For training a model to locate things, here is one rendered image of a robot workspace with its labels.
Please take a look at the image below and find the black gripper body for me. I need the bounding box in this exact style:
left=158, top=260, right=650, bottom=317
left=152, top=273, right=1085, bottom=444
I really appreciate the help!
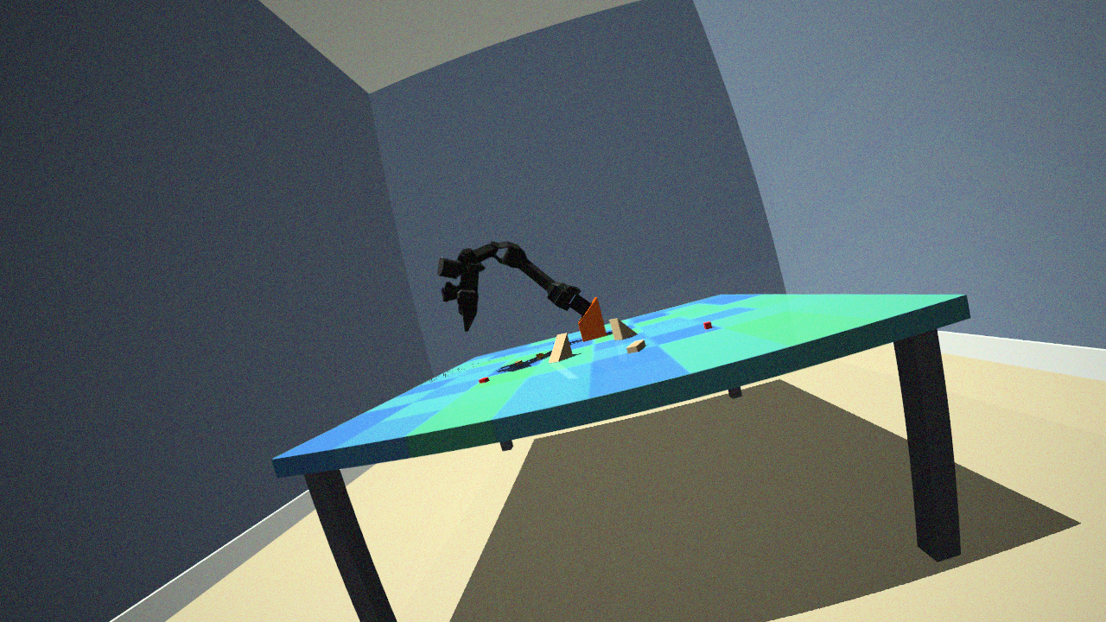
left=457, top=278, right=479, bottom=301

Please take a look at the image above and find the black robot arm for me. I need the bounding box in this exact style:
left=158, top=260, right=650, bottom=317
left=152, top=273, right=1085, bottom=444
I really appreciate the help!
left=437, top=241, right=592, bottom=317

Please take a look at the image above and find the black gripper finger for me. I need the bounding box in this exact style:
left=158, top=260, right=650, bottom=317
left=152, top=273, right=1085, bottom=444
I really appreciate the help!
left=457, top=301, right=478, bottom=326
left=458, top=310, right=477, bottom=332

